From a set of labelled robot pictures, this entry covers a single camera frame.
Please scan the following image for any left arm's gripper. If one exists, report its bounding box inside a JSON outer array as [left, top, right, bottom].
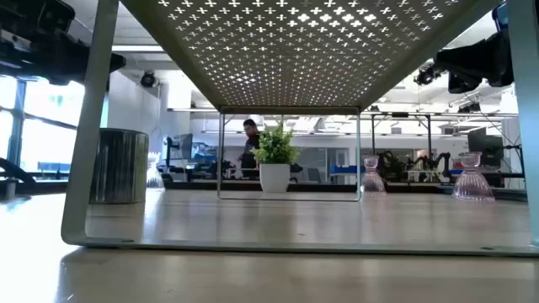
[[0, 24, 126, 85]]

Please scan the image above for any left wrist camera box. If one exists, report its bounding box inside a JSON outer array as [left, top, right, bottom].
[[0, 0, 77, 33]]

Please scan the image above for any clear glass candle holder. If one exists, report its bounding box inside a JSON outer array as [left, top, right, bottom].
[[146, 151, 166, 189]]

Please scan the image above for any black background gantry frame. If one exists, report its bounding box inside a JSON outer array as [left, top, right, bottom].
[[370, 111, 435, 157]]

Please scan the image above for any right arm's gripper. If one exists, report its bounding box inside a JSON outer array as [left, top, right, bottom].
[[435, 31, 515, 94]]

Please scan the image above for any pink ribbed glass candle holder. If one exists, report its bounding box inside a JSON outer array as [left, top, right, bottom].
[[360, 155, 387, 194], [451, 151, 496, 202]]

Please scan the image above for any green plant in white pot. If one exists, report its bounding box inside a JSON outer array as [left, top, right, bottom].
[[250, 124, 301, 194]]

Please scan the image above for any black computer monitor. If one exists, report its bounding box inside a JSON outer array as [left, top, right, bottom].
[[170, 133, 194, 161], [467, 128, 504, 167]]

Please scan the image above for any green perforated metal shelf riser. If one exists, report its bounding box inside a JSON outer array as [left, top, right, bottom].
[[61, 0, 539, 258]]

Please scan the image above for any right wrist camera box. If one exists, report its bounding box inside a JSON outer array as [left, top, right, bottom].
[[491, 2, 510, 33]]

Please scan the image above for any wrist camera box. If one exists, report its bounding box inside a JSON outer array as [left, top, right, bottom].
[[491, 2, 510, 33], [0, 0, 77, 33]]

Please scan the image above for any silver scented candle tin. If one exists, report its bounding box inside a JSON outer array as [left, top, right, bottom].
[[88, 128, 150, 205]]

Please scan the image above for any person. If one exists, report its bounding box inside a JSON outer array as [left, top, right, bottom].
[[238, 119, 262, 180]]

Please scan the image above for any black aluminium table frame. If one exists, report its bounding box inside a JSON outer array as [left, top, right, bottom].
[[0, 178, 527, 202]]

